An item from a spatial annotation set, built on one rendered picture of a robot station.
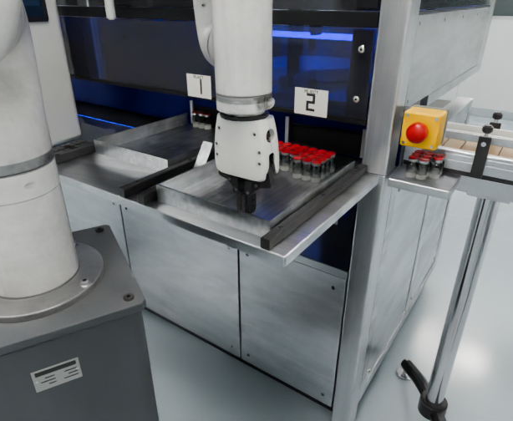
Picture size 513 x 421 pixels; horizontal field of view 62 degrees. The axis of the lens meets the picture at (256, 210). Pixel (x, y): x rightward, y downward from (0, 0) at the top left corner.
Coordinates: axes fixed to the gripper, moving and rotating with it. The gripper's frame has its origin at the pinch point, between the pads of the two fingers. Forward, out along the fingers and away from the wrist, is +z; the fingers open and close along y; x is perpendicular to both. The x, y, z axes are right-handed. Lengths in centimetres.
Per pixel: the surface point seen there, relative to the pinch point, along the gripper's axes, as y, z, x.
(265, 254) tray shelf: -7.1, 5.2, 4.9
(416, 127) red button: -17.9, -8.2, -31.8
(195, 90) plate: 42, -8, -35
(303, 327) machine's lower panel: 6, 57, -35
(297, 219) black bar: -7.8, 2.5, -3.7
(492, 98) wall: 18, 75, -495
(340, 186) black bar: -7.9, 2.8, -20.9
